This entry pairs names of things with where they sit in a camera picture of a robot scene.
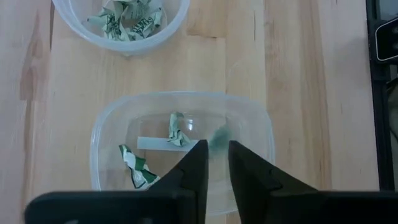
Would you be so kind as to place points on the green paper bill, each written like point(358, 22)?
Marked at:
point(112, 4)
point(109, 26)
point(141, 9)
point(220, 138)
point(176, 133)
point(138, 169)
point(146, 26)

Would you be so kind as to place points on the clear square plastic container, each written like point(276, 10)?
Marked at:
point(105, 130)

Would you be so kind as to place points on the clear round plastic container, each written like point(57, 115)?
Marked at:
point(93, 34)

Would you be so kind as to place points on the black device with white outline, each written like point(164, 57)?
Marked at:
point(388, 39)

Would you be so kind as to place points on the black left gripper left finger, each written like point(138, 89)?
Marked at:
point(194, 174)

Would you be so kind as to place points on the black table edge rail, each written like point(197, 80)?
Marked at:
point(381, 124)

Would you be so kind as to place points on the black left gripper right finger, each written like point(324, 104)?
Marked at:
point(252, 180)

